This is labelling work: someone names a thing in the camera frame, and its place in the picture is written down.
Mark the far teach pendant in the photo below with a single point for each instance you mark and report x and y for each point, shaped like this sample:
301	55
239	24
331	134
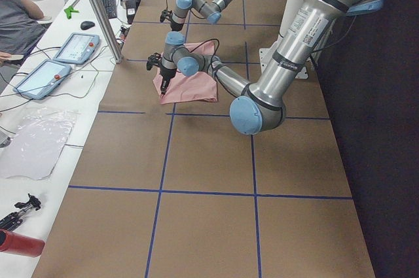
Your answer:
77	49

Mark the teach pendant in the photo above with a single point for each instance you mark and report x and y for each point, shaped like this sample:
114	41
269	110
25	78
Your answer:
77	49
42	80

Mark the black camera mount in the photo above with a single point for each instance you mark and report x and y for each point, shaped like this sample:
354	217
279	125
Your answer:
154	60
166	15

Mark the green plastic clip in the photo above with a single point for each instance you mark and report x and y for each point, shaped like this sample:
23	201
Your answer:
69	11

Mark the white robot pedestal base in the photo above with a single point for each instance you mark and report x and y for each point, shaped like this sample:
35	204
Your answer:
281	45

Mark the aluminium frame post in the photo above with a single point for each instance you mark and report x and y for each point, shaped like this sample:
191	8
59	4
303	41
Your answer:
106	28

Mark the black computer mouse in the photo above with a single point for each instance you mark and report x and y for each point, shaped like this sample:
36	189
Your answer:
85	25

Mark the black hand tool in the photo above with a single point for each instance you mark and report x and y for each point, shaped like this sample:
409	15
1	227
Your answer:
15	219

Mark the clear plastic bag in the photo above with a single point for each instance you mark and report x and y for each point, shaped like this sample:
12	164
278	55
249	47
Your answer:
38	142

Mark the seated person grey shirt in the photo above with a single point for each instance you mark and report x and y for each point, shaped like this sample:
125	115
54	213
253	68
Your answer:
20	29

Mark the pink printed t-shirt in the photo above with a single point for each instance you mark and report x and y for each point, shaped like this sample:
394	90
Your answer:
199	87

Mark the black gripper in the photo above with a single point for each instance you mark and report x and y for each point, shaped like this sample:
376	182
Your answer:
166	75

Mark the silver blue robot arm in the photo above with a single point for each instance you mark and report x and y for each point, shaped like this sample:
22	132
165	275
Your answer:
209	10
257	106

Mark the near teach pendant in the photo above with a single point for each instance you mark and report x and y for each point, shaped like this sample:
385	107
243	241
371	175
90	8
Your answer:
42	80

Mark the red bottle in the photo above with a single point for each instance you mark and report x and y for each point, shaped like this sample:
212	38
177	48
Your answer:
22	245

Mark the black keyboard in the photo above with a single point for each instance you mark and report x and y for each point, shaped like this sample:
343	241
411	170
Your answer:
110	8

